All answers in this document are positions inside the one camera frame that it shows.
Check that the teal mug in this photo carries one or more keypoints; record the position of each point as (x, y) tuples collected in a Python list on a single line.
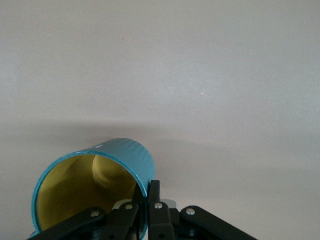
[(120, 152)]

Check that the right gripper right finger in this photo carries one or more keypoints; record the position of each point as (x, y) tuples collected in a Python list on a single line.
[(160, 222)]

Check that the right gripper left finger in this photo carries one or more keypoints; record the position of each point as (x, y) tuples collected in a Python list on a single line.
[(87, 225)]

